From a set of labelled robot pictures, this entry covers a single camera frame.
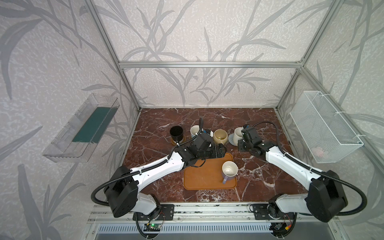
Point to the aluminium front rail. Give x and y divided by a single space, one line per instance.
192 212

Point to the right wiring connector board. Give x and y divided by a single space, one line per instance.
280 227

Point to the green circuit board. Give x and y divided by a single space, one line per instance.
151 227

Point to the grey blue woven coaster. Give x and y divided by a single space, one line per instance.
231 140

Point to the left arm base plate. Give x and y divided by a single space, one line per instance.
165 212

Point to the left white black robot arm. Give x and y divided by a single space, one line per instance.
122 193

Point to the purple white mug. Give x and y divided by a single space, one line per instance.
229 171

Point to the orange wooden tray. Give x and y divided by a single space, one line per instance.
209 176

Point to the black mug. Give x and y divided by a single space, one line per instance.
177 133

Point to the left brown wooden coaster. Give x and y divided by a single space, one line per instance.
174 143

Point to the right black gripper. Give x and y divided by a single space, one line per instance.
245 133

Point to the aluminium cage frame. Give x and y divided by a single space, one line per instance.
153 53

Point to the white wire mesh basket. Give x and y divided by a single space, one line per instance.
325 131

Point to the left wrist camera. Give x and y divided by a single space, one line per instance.
208 133

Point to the beige yellow mug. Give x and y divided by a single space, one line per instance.
220 137

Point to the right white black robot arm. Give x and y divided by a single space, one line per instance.
325 197

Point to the clear plastic wall bin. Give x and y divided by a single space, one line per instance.
79 138

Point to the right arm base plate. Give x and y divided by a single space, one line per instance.
261 212

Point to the light blue mug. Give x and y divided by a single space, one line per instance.
194 130

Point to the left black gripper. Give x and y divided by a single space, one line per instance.
218 150

